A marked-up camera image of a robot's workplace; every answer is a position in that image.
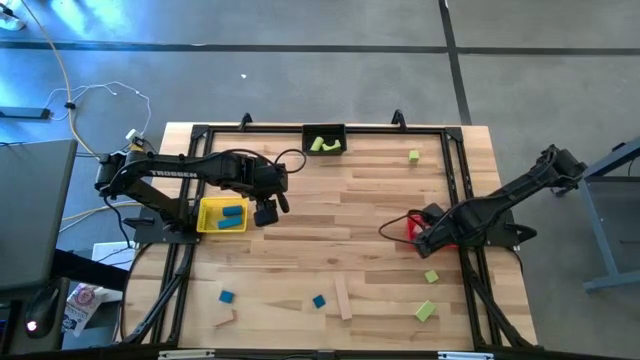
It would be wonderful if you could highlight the black plastic basket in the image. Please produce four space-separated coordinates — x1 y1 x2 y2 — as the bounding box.
301 122 348 155

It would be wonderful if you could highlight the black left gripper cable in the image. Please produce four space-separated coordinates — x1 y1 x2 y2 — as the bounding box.
234 147 308 176

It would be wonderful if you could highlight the black metal table frame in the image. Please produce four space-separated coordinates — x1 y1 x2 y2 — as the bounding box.
119 122 539 351

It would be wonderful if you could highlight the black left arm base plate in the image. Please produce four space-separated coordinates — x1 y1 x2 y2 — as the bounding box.
122 204 201 246

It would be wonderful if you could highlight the silver bracket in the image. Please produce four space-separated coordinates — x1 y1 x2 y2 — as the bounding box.
437 351 495 360
158 349 216 360

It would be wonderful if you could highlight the black desk beam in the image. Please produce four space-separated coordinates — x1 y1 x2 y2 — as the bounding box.
52 248 130 292

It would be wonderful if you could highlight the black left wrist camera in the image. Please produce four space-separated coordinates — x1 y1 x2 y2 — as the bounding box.
252 198 280 228

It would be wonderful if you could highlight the thin white floor cable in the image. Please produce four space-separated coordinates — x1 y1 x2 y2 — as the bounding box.
43 80 153 137

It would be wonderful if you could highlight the yellow plastic basket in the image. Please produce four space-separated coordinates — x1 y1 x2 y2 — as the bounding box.
195 196 250 235

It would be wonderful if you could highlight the wooden wedge block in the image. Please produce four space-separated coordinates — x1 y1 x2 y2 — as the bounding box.
213 308 239 329

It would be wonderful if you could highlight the dark grey desk top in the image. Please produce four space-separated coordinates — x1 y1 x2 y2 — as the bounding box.
0 138 79 294

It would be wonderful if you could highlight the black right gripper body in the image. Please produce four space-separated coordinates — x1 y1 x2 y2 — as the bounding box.
413 202 459 260

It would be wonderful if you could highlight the yellow floor cable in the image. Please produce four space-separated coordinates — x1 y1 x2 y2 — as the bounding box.
19 0 121 166

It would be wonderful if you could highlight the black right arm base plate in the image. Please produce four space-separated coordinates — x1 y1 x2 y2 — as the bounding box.
459 207 539 251

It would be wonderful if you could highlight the long wooden plank block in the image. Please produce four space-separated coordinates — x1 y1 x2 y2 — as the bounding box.
333 277 354 321

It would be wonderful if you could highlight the black computer mouse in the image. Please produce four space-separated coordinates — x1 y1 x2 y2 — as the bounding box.
23 287 61 340

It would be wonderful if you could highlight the white box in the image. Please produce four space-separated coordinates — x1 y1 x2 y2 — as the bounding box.
92 241 136 271

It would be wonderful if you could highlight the grey-blue table frame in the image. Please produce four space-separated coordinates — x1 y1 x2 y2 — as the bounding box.
567 137 640 292

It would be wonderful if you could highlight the black power strip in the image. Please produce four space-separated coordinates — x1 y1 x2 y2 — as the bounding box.
0 106 52 121

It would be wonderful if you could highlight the cream cable bundle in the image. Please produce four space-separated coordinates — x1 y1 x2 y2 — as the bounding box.
58 198 149 234

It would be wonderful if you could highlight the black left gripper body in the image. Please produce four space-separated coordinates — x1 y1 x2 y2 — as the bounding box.
243 160 291 200

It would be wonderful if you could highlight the large green block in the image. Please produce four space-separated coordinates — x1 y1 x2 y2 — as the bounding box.
414 299 437 323

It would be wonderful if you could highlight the printed paper bag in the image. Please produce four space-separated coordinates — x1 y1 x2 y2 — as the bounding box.
62 282 109 337

